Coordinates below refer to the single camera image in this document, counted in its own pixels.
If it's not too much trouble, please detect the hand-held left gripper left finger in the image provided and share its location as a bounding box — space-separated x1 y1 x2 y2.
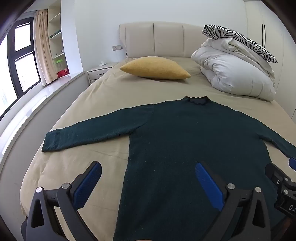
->
21 161 102 241

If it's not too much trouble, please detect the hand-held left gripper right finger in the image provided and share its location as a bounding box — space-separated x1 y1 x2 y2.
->
195 161 271 241

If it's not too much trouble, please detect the dark green sweater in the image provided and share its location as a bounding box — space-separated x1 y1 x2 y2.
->
42 95 296 241

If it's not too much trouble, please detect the bed with beige sheet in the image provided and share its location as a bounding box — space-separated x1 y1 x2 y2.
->
20 56 296 241

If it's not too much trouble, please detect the white window ledge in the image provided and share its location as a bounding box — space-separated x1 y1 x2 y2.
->
0 71 88 163

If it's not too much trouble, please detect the white folded duvet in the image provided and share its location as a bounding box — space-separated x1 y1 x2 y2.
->
191 37 276 101

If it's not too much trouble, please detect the white nightstand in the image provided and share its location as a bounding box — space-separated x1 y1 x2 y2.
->
87 62 119 84

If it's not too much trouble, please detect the yellow pillow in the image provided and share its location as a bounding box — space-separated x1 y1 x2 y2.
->
120 56 191 80

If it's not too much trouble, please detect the beige curtain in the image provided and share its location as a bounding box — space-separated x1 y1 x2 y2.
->
33 10 58 85

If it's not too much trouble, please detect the zebra print pillow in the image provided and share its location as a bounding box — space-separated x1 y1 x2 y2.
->
202 24 278 63

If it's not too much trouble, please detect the beige padded headboard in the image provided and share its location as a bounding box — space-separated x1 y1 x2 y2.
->
119 21 208 58

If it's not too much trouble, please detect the white wall shelf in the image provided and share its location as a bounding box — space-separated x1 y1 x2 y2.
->
47 2 70 79

